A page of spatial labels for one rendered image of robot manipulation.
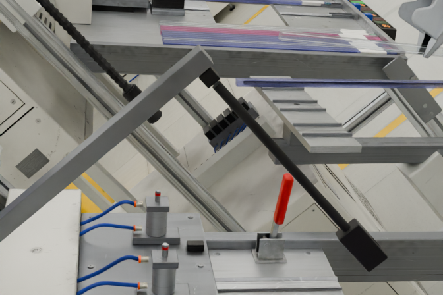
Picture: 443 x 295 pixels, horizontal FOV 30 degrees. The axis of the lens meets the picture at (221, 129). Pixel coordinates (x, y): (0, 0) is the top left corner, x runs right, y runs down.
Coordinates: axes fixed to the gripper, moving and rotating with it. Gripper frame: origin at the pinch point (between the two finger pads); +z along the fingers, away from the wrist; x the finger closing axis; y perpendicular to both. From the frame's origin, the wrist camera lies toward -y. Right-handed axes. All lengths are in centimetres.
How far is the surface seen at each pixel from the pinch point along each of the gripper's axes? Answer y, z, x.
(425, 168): -11.3, 18.3, -8.1
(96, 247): 40, 28, 23
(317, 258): 12.7, 26.2, 17.0
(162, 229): 33.6, 24.4, 22.7
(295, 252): 15.0, 26.7, 15.4
